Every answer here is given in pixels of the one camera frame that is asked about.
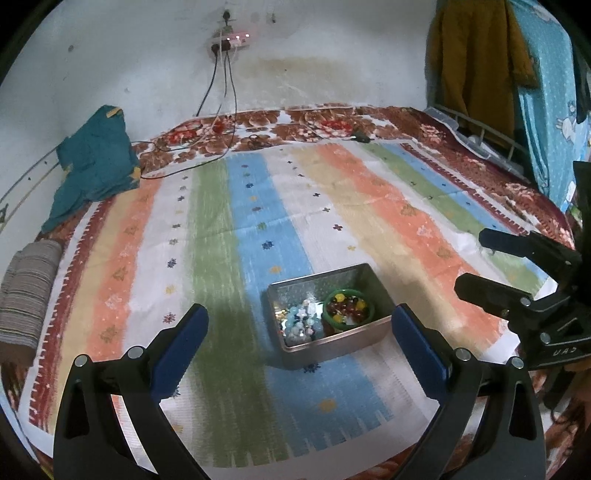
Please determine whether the yellow brown bead bracelet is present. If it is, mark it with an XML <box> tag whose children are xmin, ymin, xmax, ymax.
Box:
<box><xmin>327</xmin><ymin>295</ymin><xmax>370</xmax><ymax>326</ymax></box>

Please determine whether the metal tin box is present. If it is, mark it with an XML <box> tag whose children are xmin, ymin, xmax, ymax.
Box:
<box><xmin>267</xmin><ymin>263</ymin><xmax>399</xmax><ymax>370</ymax></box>

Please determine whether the thin dark cable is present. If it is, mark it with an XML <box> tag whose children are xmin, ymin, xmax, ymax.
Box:
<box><xmin>134</xmin><ymin>48</ymin><xmax>220</xmax><ymax>151</ymax></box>

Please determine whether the mustard hanging garment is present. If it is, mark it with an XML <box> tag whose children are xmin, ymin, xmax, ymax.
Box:
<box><xmin>425</xmin><ymin>0</ymin><xmax>539</xmax><ymax>148</ymax></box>

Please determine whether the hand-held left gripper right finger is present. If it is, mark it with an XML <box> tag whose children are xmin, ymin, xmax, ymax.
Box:
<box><xmin>392</xmin><ymin>303</ymin><xmax>548</xmax><ymax>480</ymax></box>

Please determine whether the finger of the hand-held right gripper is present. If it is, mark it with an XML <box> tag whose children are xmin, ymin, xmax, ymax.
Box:
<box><xmin>478</xmin><ymin>227</ymin><xmax>583</xmax><ymax>278</ymax></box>
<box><xmin>454</xmin><ymin>272</ymin><xmax>561</xmax><ymax>324</ymax></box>

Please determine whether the blue bead bracelet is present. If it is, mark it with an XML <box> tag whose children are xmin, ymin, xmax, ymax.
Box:
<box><xmin>283</xmin><ymin>300</ymin><xmax>326</xmax><ymax>348</ymax></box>

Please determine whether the white wire rack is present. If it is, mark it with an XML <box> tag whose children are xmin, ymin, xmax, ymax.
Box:
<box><xmin>422</xmin><ymin>106</ymin><xmax>529</xmax><ymax>176</ymax></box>

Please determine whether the teal cloth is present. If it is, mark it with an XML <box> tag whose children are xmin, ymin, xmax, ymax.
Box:
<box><xmin>41</xmin><ymin>105</ymin><xmax>141</xmax><ymax>234</ymax></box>

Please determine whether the person's right hand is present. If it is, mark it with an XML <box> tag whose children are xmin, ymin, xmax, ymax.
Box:
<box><xmin>567</xmin><ymin>359</ymin><xmax>591</xmax><ymax>402</ymax></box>

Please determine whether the blue printed cloth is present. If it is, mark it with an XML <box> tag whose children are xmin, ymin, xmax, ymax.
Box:
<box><xmin>508</xmin><ymin>0</ymin><xmax>585</xmax><ymax>213</ymax></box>

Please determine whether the grey striped pillow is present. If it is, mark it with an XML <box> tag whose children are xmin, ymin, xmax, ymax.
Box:
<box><xmin>0</xmin><ymin>240</ymin><xmax>63</xmax><ymax>356</ymax></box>

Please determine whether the colourful striped mat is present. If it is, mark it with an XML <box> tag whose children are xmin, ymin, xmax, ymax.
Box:
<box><xmin>28</xmin><ymin>141</ymin><xmax>561</xmax><ymax>472</ymax></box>

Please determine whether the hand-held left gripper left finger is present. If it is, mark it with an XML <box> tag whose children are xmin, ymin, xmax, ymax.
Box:
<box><xmin>53</xmin><ymin>302</ymin><xmax>209</xmax><ymax>480</ymax></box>

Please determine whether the green bangle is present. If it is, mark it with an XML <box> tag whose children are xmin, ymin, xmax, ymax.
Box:
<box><xmin>322</xmin><ymin>288</ymin><xmax>376</xmax><ymax>329</ymax></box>

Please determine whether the black cable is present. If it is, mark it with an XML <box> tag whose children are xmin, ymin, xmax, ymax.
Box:
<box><xmin>139</xmin><ymin>48</ymin><xmax>238</xmax><ymax>181</ymax></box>

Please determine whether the pink white power strip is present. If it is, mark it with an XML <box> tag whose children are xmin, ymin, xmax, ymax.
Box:
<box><xmin>208</xmin><ymin>31</ymin><xmax>252</xmax><ymax>52</ymax></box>

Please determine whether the pink white bead bracelet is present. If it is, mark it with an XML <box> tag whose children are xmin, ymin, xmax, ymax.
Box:
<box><xmin>288</xmin><ymin>298</ymin><xmax>324</xmax><ymax>324</ymax></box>

